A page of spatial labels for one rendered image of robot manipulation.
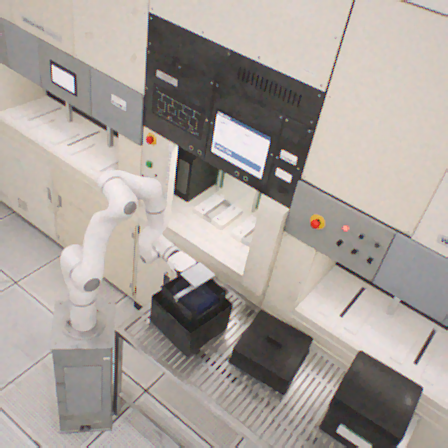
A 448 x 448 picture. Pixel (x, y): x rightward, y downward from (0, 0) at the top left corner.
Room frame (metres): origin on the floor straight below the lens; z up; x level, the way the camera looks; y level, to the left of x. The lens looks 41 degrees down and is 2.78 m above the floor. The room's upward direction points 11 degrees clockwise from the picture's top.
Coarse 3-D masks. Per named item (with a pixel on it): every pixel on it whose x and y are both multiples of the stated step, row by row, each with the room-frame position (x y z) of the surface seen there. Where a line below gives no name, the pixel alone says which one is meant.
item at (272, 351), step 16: (256, 320) 1.61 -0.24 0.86; (272, 320) 1.63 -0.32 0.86; (256, 336) 1.52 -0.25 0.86; (272, 336) 1.52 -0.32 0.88; (288, 336) 1.55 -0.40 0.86; (304, 336) 1.57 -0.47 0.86; (240, 352) 1.41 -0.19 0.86; (256, 352) 1.43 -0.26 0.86; (272, 352) 1.45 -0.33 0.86; (288, 352) 1.46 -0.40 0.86; (304, 352) 1.48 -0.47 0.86; (240, 368) 1.40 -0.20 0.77; (256, 368) 1.37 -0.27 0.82; (272, 368) 1.36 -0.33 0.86; (288, 368) 1.38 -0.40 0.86; (272, 384) 1.34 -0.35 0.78; (288, 384) 1.33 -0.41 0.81
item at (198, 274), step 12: (192, 276) 1.57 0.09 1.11; (204, 276) 1.59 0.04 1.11; (168, 288) 1.60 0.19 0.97; (192, 288) 1.57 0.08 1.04; (216, 288) 1.65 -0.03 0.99; (168, 300) 1.54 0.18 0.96; (180, 312) 1.49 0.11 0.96; (204, 312) 1.52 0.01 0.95; (216, 312) 1.60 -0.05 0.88; (192, 324) 1.46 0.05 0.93
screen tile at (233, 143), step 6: (222, 120) 2.01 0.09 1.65; (222, 126) 2.01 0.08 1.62; (228, 126) 2.00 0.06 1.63; (234, 126) 1.98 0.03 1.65; (216, 132) 2.02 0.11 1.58; (234, 132) 1.98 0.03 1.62; (240, 132) 1.96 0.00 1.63; (216, 138) 2.02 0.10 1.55; (222, 138) 2.01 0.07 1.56; (228, 138) 1.99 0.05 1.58; (234, 138) 1.97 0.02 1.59; (228, 144) 1.99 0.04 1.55; (234, 144) 1.97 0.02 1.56
